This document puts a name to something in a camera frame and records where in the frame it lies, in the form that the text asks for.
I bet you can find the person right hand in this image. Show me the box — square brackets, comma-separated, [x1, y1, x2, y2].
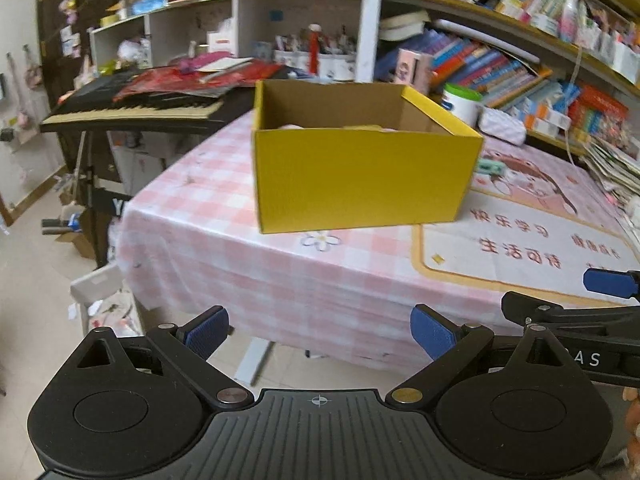
[623, 387, 640, 476]

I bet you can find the pink checkered tablecloth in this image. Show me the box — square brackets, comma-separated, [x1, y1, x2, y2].
[106, 109, 640, 376]

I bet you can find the pink cartoon desk mat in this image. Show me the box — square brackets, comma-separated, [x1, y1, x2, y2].
[411, 141, 639, 307]

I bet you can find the stack of magazines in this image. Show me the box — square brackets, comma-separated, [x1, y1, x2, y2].
[582, 138, 639, 242]

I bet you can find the red colourful book set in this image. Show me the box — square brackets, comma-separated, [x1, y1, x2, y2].
[567, 84, 629, 148]

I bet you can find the white orange medicine box upper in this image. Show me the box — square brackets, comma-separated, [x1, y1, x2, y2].
[518, 100, 572, 130]

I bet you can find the white quilted purse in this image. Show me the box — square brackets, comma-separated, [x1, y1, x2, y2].
[477, 107, 527, 146]

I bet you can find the yellow cardboard box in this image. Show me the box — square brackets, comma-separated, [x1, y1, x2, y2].
[253, 79, 484, 234]

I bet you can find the pink plush toy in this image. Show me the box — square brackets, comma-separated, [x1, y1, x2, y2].
[277, 124, 304, 130]

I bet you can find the white jar green lid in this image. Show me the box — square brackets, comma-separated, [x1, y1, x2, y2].
[440, 84, 483, 128]

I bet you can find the row of colourful books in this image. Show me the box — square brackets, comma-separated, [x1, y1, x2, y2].
[374, 28, 579, 134]

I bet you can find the wooden bookshelf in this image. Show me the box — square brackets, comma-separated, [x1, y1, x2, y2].
[357, 0, 639, 134]

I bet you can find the black electronic keyboard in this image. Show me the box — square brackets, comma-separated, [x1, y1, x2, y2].
[39, 73, 255, 136]

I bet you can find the red papers pile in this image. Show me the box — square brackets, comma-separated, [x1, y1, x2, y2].
[113, 58, 286, 102]

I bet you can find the pink cylindrical container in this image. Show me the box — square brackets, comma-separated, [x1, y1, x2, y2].
[394, 49, 433, 96]

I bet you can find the white cubby shelf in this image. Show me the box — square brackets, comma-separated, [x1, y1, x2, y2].
[90, 0, 360, 82]

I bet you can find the white charging cable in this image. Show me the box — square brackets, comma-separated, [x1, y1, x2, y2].
[564, 0, 589, 166]

